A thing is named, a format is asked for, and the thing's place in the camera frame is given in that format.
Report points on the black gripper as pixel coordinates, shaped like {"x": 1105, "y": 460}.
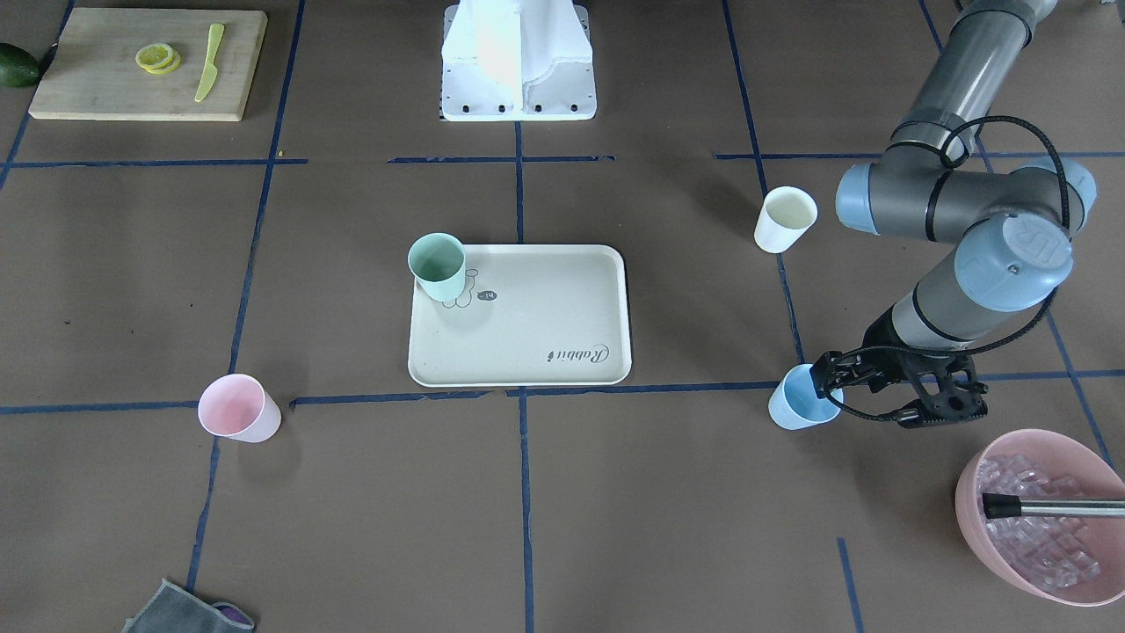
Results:
{"x": 881, "y": 355}

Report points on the blue cup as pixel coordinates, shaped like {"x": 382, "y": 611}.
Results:
{"x": 795, "y": 404}

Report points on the green cup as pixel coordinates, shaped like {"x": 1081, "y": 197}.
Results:
{"x": 438, "y": 263}

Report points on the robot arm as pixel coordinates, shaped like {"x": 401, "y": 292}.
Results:
{"x": 1011, "y": 234}

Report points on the cream rabbit tray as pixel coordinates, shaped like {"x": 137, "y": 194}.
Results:
{"x": 530, "y": 315}

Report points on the cream cup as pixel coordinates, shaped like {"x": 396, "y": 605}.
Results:
{"x": 787, "y": 213}

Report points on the pink bowl with ice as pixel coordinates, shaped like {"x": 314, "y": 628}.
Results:
{"x": 1075, "y": 561}

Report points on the pink cup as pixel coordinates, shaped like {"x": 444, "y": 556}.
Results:
{"x": 237, "y": 406}

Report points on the yellow-green plastic knife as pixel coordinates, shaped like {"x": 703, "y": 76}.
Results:
{"x": 209, "y": 71}

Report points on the grey folded cloth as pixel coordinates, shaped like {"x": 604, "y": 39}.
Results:
{"x": 173, "y": 609}

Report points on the wooden cutting board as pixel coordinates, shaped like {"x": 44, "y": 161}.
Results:
{"x": 94, "y": 75}

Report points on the yellow lemon slices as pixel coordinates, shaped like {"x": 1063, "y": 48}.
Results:
{"x": 158, "y": 58}

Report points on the dark green avocado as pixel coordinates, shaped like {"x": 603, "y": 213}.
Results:
{"x": 19, "y": 69}

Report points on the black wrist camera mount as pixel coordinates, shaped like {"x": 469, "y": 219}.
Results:
{"x": 946, "y": 394}

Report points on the white camera pole base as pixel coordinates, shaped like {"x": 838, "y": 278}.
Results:
{"x": 517, "y": 61}

